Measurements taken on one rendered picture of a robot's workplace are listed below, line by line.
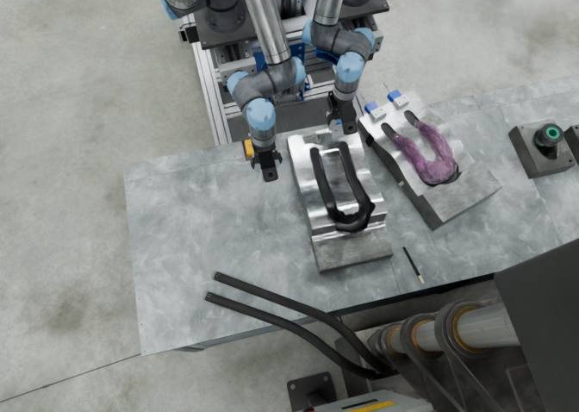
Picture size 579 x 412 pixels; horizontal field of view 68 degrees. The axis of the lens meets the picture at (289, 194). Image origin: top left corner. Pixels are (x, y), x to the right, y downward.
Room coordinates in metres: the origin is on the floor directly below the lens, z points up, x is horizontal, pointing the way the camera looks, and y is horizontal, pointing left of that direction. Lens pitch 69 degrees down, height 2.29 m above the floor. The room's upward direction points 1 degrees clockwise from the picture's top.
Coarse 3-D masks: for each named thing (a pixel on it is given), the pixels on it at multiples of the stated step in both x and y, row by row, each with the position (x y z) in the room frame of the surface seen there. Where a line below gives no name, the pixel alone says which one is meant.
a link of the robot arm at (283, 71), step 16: (256, 0) 0.86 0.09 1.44; (272, 0) 0.87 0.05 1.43; (256, 16) 0.84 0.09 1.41; (272, 16) 0.84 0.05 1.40; (256, 32) 0.83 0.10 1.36; (272, 32) 0.82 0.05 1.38; (272, 48) 0.79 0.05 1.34; (288, 48) 0.81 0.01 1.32; (272, 64) 0.77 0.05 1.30; (288, 64) 0.77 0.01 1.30; (272, 80) 0.73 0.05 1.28; (288, 80) 0.74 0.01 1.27
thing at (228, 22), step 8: (208, 8) 1.15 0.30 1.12; (232, 8) 1.14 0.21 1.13; (240, 8) 1.17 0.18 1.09; (208, 16) 1.14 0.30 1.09; (216, 16) 1.12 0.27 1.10; (224, 16) 1.12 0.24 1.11; (232, 16) 1.13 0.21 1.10; (240, 16) 1.16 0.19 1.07; (208, 24) 1.13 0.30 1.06; (216, 24) 1.12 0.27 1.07; (224, 24) 1.11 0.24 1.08; (232, 24) 1.12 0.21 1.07; (240, 24) 1.14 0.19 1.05; (216, 32) 1.11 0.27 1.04; (224, 32) 1.10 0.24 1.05; (232, 32) 1.11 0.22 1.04
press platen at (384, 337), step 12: (396, 324) 0.10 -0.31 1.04; (384, 336) 0.07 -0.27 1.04; (384, 348) 0.04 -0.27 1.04; (396, 360) 0.01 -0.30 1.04; (408, 360) 0.01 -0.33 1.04; (408, 372) -0.02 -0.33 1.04; (420, 372) -0.02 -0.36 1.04; (420, 384) -0.05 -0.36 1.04; (432, 384) -0.05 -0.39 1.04; (432, 396) -0.08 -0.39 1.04; (444, 396) -0.08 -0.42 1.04; (444, 408) -0.11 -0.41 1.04; (456, 408) -0.11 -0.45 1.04
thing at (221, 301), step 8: (208, 296) 0.20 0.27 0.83; (216, 296) 0.20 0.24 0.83; (224, 304) 0.17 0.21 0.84; (232, 304) 0.17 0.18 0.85; (240, 304) 0.17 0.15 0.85; (240, 312) 0.14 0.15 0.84; (248, 312) 0.14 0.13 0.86; (256, 312) 0.14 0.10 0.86; (264, 312) 0.14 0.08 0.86; (264, 320) 0.12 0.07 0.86; (272, 320) 0.12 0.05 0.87
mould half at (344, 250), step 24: (288, 144) 0.75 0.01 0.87; (312, 144) 0.74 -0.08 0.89; (336, 144) 0.74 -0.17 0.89; (360, 144) 0.74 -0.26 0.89; (312, 168) 0.64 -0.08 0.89; (336, 168) 0.65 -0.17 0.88; (360, 168) 0.65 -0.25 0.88; (312, 192) 0.55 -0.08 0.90; (336, 192) 0.54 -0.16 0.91; (312, 216) 0.45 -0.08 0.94; (384, 216) 0.46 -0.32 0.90; (312, 240) 0.38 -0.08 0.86; (336, 240) 0.39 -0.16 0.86; (360, 240) 0.39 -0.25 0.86; (384, 240) 0.39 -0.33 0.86; (336, 264) 0.31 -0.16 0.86; (360, 264) 0.32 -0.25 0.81
